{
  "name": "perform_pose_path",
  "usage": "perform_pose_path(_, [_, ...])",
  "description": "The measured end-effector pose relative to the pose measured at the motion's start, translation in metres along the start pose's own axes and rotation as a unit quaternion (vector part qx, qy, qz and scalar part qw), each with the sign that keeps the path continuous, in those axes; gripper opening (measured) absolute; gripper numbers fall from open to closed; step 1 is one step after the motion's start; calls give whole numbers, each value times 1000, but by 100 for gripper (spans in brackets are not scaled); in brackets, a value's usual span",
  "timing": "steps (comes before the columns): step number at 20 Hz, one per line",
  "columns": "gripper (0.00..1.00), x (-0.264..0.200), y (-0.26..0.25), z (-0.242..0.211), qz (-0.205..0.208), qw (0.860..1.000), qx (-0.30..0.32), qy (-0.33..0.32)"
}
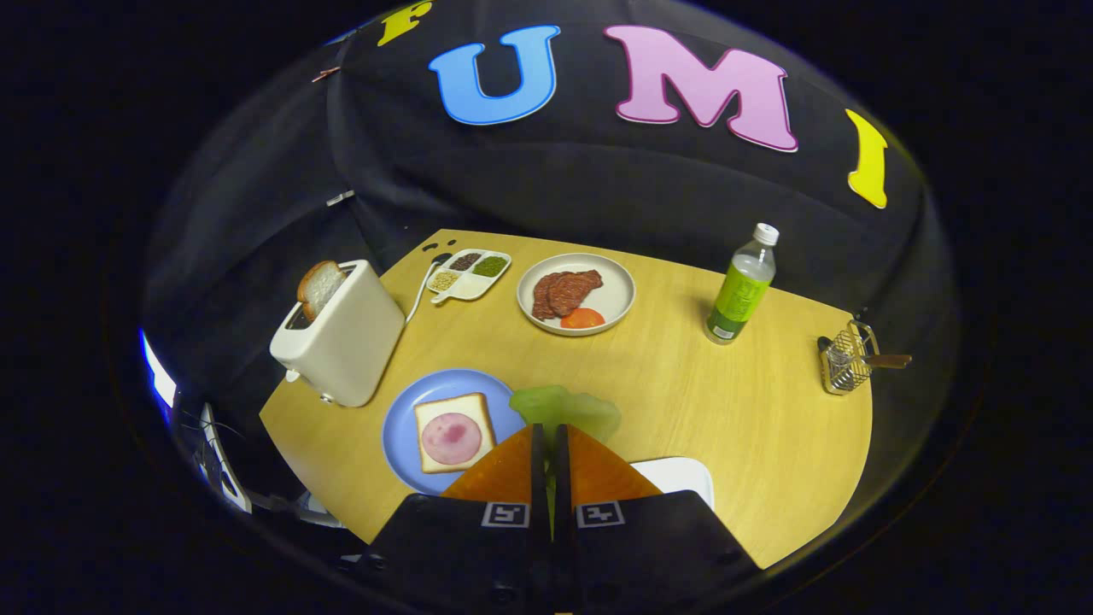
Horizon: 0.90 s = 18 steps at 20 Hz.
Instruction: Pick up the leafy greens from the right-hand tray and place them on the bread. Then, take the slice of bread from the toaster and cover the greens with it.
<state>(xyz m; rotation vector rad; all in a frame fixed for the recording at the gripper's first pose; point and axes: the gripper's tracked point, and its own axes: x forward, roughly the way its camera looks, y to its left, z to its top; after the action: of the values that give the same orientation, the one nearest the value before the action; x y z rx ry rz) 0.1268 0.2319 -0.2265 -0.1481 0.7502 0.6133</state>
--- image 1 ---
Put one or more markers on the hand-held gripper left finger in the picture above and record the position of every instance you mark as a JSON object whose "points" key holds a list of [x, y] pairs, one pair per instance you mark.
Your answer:
{"points": [[538, 461]]}

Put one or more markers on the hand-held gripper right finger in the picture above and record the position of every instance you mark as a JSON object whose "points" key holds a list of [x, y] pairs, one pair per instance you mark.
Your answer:
{"points": [[560, 461]]}

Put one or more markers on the green lettuce leaf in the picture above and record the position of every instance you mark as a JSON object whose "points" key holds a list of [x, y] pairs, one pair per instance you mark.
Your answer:
{"points": [[581, 414]]}

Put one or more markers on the toasted bread slice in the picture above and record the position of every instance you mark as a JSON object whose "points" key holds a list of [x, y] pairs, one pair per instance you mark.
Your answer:
{"points": [[318, 289]]}

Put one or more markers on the pink ham slice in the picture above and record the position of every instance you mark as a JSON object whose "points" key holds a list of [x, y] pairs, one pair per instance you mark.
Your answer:
{"points": [[452, 438]]}

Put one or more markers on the white bread slice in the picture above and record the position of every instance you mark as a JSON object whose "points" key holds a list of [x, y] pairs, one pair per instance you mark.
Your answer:
{"points": [[444, 403]]}

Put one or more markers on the white square plate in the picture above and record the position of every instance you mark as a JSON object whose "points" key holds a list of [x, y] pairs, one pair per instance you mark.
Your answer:
{"points": [[683, 474]]}

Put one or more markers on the blue round plate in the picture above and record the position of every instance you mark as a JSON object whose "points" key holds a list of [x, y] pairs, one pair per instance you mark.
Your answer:
{"points": [[401, 436]]}

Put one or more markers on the red tomato slice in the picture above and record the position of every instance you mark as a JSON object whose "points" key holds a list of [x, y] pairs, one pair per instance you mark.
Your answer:
{"points": [[582, 319]]}

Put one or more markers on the dark red meat slice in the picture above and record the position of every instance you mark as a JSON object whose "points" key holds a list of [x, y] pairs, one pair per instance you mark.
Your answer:
{"points": [[540, 299], [576, 290]]}

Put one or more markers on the round beige plate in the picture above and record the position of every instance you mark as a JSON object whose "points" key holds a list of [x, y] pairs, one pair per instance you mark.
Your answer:
{"points": [[616, 295]]}

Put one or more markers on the white divided condiment dish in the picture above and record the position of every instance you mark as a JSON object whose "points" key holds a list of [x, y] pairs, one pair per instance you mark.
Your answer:
{"points": [[468, 291]]}

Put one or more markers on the green mung beans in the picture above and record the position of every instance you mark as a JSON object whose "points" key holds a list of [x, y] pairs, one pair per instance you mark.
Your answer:
{"points": [[491, 266]]}

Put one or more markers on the yellow soybeans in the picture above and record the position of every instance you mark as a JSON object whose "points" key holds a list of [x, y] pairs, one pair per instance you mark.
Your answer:
{"points": [[445, 281]]}

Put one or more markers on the dark brown beans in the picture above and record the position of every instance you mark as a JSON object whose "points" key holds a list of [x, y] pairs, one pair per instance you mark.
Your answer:
{"points": [[465, 261]]}

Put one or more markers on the white toaster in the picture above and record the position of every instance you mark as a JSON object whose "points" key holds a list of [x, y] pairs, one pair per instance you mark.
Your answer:
{"points": [[350, 342]]}

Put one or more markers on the green label plastic bottle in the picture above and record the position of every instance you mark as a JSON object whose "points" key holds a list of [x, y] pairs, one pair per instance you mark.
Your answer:
{"points": [[739, 295]]}

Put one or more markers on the black backdrop cloth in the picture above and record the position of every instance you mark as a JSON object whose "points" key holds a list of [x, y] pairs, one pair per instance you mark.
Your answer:
{"points": [[598, 188]]}

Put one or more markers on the silver clip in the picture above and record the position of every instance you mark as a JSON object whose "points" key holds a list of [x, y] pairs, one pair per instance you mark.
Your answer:
{"points": [[340, 198]]}

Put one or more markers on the pink clip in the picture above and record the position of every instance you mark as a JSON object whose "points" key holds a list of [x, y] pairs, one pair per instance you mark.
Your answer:
{"points": [[325, 75]]}

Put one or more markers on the white metal frame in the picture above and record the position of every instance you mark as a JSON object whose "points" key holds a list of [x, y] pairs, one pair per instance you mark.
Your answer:
{"points": [[224, 478]]}

